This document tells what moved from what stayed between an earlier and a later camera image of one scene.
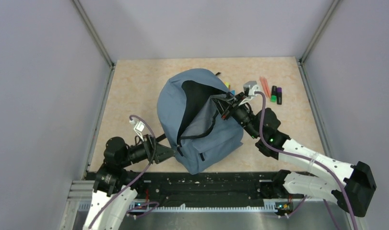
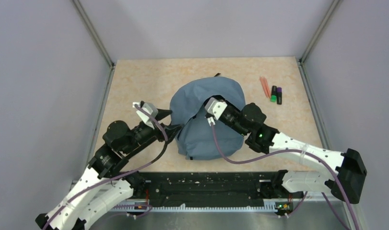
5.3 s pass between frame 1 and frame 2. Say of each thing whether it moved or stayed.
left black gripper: moved
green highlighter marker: stayed
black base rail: stayed
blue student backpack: moved
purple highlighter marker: stayed
